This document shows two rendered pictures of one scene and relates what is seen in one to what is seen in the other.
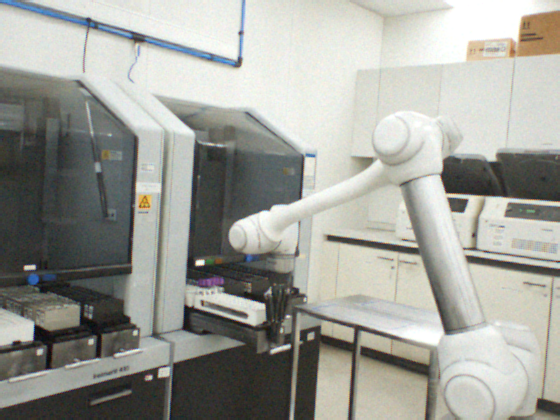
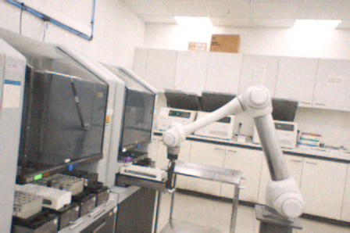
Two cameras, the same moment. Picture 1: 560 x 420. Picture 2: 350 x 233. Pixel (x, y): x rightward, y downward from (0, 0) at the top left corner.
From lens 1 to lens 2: 85 cm
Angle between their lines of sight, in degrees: 25
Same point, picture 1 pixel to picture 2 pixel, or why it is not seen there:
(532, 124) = (216, 81)
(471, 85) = (190, 61)
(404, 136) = (266, 97)
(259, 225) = (179, 133)
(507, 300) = (207, 155)
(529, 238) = (216, 130)
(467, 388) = (293, 203)
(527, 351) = not seen: hidden behind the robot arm
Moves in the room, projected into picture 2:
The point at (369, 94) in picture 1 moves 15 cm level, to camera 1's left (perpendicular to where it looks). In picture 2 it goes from (141, 59) to (133, 58)
